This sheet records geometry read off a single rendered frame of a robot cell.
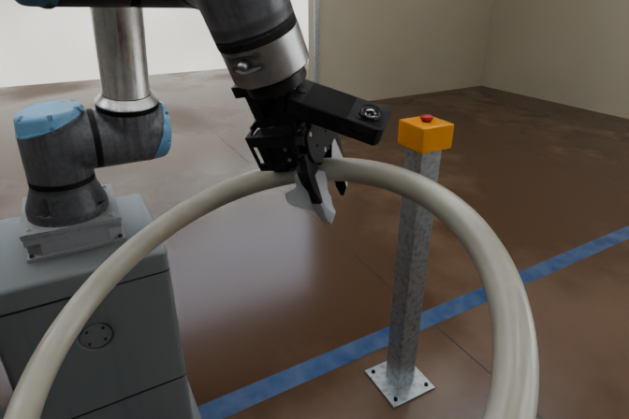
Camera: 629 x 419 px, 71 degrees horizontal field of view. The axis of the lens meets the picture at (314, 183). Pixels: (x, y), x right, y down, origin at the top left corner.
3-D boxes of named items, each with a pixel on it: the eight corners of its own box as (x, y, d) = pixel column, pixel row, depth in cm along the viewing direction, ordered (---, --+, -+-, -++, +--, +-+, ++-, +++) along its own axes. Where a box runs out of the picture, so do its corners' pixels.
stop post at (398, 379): (434, 388, 175) (475, 122, 131) (394, 409, 167) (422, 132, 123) (402, 354, 191) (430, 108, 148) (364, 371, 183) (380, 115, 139)
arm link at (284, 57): (309, 8, 48) (273, 50, 42) (322, 50, 51) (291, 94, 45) (241, 23, 52) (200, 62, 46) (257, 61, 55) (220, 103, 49)
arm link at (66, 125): (24, 168, 113) (7, 101, 106) (97, 157, 122) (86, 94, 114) (26, 192, 102) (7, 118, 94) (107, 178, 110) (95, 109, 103)
